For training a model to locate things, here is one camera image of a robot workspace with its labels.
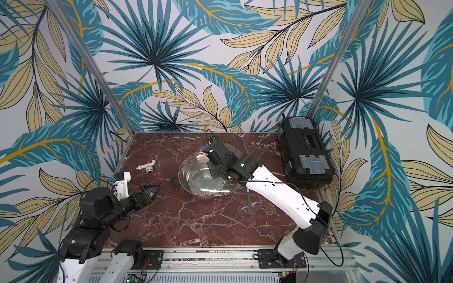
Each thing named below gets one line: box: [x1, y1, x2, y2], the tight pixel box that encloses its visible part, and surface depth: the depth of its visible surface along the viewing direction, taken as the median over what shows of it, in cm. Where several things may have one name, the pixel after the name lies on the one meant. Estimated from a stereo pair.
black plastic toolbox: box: [277, 116, 336, 190], surface depth 92 cm
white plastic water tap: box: [135, 159, 156, 174], surface depth 102 cm
